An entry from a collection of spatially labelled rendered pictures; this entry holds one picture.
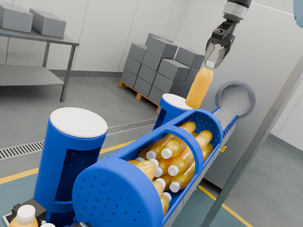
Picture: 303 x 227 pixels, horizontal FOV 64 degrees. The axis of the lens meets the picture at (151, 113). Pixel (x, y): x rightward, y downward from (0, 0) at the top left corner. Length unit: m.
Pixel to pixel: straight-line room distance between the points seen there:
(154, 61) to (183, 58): 0.55
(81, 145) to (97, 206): 0.46
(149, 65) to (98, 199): 3.96
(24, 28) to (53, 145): 2.27
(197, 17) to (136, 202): 6.05
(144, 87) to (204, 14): 2.67
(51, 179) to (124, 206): 0.68
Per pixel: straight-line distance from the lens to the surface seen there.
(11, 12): 3.24
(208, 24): 6.36
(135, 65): 4.78
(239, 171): 2.11
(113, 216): 0.75
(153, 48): 4.54
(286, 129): 5.77
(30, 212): 0.70
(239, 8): 1.08
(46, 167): 1.31
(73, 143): 1.16
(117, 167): 0.69
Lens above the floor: 1.64
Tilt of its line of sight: 22 degrees down
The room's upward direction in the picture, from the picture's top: 21 degrees clockwise
